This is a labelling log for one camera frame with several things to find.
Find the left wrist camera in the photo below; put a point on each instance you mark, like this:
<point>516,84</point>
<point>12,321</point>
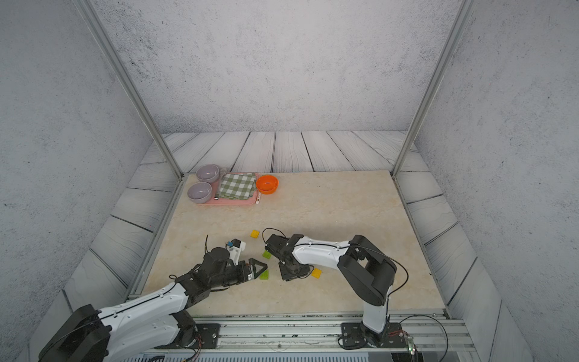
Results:
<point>235,248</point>

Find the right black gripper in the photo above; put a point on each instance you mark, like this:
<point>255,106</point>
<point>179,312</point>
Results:
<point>286,277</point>

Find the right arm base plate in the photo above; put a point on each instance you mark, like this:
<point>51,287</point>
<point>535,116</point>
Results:
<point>356,336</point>

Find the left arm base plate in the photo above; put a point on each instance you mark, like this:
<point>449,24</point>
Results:
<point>201,336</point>

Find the pink tray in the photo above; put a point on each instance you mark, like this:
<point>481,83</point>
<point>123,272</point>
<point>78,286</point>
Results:
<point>226,202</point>

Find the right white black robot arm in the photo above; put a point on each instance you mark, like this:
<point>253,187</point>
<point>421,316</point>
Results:
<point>367,270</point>

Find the front lavender bowl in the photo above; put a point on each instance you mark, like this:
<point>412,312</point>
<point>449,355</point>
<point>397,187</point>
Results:
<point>200,193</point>

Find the green checkered cloth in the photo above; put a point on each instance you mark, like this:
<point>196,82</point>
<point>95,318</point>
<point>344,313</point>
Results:
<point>237,186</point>

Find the rear lavender bowl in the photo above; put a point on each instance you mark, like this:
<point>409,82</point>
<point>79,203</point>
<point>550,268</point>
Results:
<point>209,173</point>

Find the right aluminium frame post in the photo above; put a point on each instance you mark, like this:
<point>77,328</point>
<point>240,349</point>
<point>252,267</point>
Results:
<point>449,48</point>

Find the aluminium frame post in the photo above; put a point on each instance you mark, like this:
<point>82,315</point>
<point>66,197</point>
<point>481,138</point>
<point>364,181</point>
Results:
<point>99,33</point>
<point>449,48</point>

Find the lavender bowl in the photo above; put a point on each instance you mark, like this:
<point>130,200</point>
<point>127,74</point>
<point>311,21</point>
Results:
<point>209,173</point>
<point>200,193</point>

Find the left aluminium frame post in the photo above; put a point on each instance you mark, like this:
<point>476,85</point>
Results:
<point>99,33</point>

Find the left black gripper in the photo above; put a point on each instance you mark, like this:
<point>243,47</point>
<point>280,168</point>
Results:
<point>245,277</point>

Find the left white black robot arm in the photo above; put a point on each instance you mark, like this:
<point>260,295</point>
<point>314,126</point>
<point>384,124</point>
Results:
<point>158,319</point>

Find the orange bowl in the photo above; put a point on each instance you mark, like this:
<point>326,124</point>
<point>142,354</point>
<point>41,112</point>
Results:
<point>267,184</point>

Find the yellow square lego brick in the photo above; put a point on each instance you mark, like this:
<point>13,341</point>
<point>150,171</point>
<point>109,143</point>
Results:
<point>316,273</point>

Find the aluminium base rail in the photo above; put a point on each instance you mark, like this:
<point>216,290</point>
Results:
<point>321,333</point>

